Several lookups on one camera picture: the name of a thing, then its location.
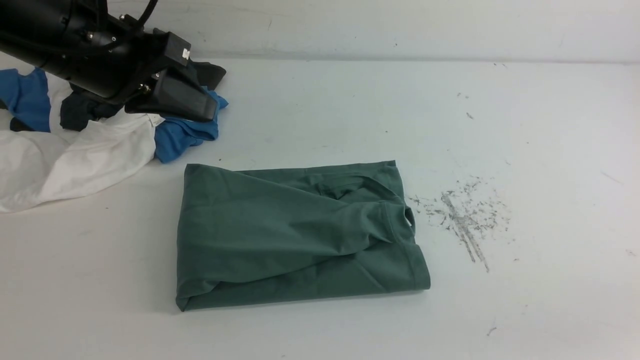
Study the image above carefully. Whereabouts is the blue shirt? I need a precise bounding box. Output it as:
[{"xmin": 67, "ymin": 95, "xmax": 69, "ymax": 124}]
[{"xmin": 1, "ymin": 68, "xmax": 218, "ymax": 164}]

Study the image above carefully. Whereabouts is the white shirt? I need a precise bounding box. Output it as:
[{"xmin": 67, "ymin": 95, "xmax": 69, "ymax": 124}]
[{"xmin": 0, "ymin": 68, "xmax": 163, "ymax": 214}]

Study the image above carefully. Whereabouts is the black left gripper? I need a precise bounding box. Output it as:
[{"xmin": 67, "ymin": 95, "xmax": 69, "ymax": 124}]
[{"xmin": 90, "ymin": 14, "xmax": 219, "ymax": 123}]

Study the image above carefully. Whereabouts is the green long sleeve shirt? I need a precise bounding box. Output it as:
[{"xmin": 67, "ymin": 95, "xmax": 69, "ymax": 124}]
[{"xmin": 175, "ymin": 161, "xmax": 431, "ymax": 312}]

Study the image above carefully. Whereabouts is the dark grey shirt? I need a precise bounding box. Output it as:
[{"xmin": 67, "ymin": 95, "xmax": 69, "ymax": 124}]
[{"xmin": 9, "ymin": 60, "xmax": 227, "ymax": 133}]

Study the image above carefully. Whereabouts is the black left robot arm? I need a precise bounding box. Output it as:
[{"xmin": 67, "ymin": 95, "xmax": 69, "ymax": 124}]
[{"xmin": 0, "ymin": 0, "xmax": 221, "ymax": 123}]

